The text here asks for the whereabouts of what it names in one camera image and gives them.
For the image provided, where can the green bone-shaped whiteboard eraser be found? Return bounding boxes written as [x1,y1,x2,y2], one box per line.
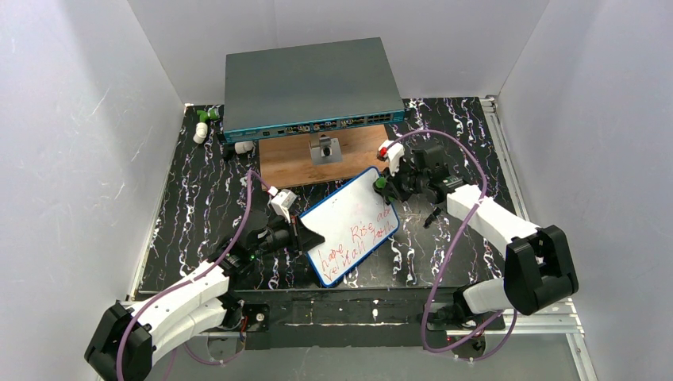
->
[372,176,387,193]

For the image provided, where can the blue-framed small whiteboard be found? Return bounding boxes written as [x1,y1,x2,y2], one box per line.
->
[300,167,400,287]

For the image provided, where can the white pipe elbow fitting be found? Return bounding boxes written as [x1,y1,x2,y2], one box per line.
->
[193,122,209,144]

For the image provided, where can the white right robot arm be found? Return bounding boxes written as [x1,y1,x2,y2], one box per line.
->
[373,140,579,323]

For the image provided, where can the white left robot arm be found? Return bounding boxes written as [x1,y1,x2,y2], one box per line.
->
[84,210,325,380]

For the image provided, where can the brown wooden board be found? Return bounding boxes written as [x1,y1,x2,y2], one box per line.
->
[259,125,388,188]

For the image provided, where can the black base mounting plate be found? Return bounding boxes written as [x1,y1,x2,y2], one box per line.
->
[191,283,517,352]

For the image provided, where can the white and black pipe fitting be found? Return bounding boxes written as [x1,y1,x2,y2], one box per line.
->
[222,141,255,161]

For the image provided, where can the green and white pipe fitting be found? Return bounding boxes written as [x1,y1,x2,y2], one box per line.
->
[196,106,221,123]

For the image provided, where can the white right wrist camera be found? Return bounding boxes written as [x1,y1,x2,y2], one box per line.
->
[376,140,405,176]

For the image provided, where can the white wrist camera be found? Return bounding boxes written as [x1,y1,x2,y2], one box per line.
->
[267,187,297,223]
[376,140,405,176]

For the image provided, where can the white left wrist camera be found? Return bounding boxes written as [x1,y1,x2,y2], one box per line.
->
[267,187,297,223]

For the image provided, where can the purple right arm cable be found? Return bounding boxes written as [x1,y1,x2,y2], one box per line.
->
[386,129,519,363]

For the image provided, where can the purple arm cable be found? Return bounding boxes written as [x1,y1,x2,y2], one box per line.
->
[115,169,279,381]
[386,129,519,363]

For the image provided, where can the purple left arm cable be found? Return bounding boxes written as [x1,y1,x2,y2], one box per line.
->
[115,169,279,381]

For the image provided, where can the metal bracket with black knob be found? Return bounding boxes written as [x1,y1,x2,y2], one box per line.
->
[309,133,343,165]

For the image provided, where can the right aluminium side rail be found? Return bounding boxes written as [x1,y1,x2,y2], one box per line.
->
[479,95,530,221]

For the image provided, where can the grey network switch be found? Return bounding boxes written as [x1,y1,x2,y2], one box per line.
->
[222,37,406,143]

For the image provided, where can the aluminium extrusion frame rail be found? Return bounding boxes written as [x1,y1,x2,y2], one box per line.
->
[98,297,599,381]

